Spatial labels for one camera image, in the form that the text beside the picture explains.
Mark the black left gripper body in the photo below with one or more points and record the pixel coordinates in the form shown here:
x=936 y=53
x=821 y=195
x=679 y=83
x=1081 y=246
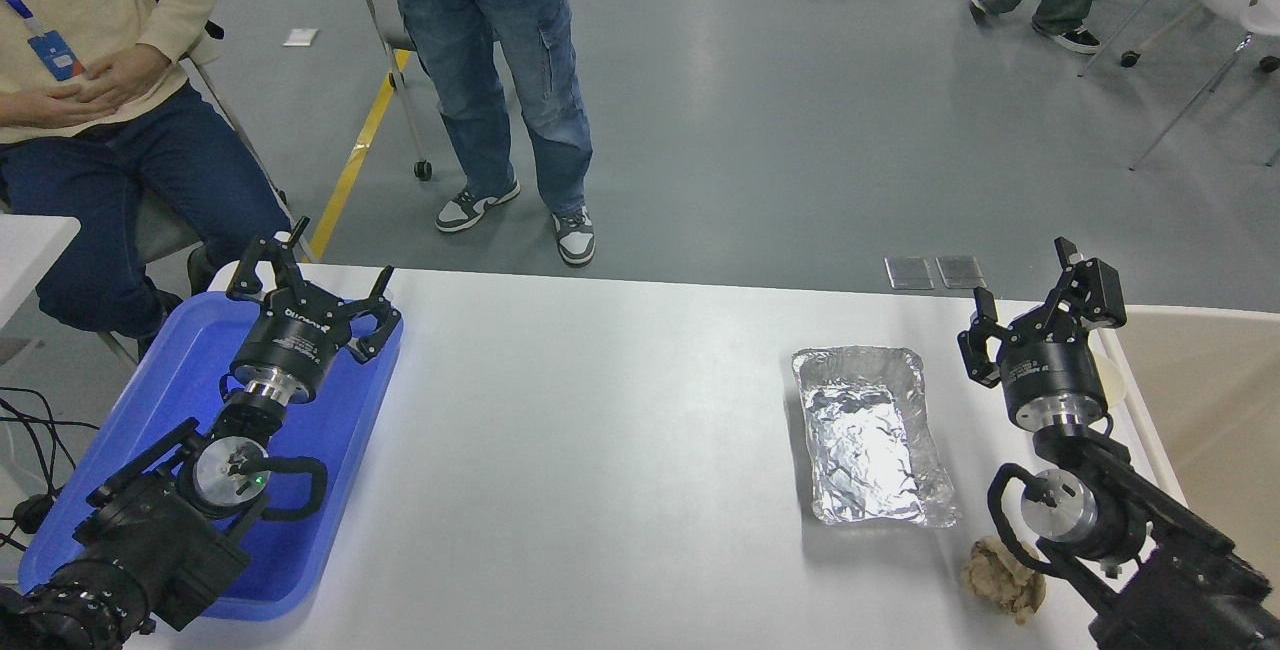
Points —
x=292 y=345

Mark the white side table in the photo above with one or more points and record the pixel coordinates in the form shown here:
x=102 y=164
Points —
x=30 y=250

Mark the metal floor plate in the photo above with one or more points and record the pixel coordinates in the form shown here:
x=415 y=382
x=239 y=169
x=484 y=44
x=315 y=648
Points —
x=961 y=272
x=909 y=273

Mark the grey wheeled office chair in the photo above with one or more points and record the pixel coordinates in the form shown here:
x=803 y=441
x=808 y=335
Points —
x=388 y=20

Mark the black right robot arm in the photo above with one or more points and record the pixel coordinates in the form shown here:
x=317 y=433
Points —
x=1180 y=570

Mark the seated person's left hand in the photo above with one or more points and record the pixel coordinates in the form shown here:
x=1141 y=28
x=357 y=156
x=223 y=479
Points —
x=125 y=78

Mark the seated person's right hand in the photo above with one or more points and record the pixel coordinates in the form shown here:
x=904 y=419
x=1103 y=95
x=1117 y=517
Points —
x=55 y=108

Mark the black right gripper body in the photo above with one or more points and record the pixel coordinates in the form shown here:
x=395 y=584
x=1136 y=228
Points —
x=1045 y=375

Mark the large pale bin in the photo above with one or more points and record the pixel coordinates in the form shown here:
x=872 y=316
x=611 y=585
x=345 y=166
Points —
x=1200 y=400

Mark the standing person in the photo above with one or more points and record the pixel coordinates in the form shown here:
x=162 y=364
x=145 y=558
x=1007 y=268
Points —
x=480 y=50

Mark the pale paper cup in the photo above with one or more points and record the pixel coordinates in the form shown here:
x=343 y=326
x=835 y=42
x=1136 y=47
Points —
x=1110 y=382

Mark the silver foil tray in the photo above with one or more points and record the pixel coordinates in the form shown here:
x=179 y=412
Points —
x=870 y=430

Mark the grey chair with black back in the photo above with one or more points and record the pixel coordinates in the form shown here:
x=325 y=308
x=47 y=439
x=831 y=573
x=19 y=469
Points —
x=165 y=230

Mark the blue plastic tray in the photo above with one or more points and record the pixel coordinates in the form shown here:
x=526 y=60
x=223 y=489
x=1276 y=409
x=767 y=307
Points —
x=170 y=370

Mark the crumpled tan paper ball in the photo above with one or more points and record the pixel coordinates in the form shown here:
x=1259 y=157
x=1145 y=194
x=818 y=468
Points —
x=1003 y=580

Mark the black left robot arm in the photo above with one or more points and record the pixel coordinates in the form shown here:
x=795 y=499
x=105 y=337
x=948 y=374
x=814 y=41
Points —
x=150 y=550

